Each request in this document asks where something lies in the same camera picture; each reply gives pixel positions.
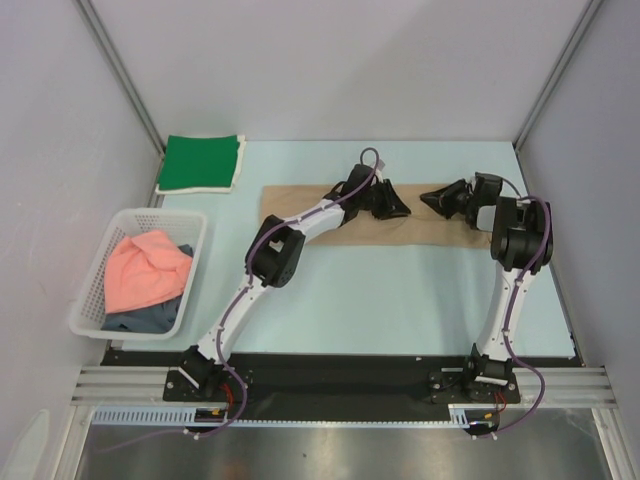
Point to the white slotted cable duct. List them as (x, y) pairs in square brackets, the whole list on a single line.
[(194, 417)]

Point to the beige t shirt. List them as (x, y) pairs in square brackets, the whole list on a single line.
[(422, 227)]

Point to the blue grey t shirt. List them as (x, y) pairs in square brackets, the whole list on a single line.
[(155, 319)]

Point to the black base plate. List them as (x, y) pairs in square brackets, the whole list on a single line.
[(333, 388)]

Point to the white plastic basket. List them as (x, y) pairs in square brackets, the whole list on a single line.
[(182, 228)]

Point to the folded white t shirt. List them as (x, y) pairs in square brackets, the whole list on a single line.
[(240, 160)]

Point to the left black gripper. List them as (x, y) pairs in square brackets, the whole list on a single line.
[(390, 206)]

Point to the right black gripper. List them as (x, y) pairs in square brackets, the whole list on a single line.
[(459, 198)]

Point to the aluminium rail frame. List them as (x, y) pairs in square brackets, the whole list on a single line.
[(566, 426)]

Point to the pink t shirt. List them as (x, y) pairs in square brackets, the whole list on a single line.
[(145, 270)]

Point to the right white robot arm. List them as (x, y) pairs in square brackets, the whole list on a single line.
[(521, 245)]

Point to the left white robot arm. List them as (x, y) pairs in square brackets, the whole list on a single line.
[(272, 259)]

